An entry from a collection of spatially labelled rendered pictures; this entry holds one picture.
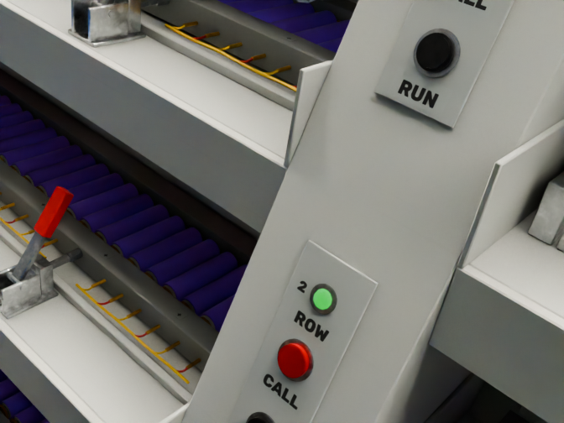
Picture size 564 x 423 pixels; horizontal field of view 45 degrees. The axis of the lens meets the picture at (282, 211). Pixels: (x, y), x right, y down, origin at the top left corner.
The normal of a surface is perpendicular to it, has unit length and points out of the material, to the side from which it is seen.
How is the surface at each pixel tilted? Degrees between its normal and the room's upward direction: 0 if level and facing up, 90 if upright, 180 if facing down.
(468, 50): 90
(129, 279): 21
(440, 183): 90
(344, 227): 90
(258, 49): 111
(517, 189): 90
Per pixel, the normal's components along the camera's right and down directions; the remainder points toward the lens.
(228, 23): -0.66, 0.33
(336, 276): -0.56, 0.01
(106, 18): 0.74, 0.46
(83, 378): 0.15, -0.82
